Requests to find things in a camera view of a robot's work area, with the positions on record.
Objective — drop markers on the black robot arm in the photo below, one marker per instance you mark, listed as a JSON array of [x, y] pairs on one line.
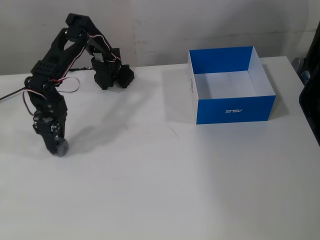
[[50, 62]]

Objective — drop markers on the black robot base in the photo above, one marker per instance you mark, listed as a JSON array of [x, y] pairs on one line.
[[105, 76]]

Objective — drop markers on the black case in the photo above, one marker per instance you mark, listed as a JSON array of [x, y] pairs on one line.
[[311, 100]]

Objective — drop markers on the blue cardboard box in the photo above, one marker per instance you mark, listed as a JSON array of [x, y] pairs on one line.
[[233, 110]]

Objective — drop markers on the gray cube block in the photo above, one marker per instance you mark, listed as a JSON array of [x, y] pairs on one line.
[[62, 148]]

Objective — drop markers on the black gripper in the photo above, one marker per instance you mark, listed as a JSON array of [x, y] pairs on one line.
[[50, 135]]

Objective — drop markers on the gray and blue device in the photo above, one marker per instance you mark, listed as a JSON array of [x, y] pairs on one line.
[[300, 66]]

